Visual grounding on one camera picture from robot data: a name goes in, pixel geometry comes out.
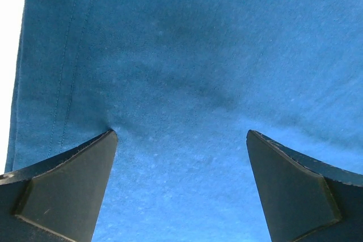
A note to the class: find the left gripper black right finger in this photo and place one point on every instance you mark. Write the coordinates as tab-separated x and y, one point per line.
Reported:
304	199

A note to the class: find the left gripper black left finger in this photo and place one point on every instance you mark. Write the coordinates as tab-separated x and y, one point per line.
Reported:
58	199

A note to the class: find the dark blue printed t-shirt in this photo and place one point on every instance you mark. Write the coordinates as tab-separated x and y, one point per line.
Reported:
181	82

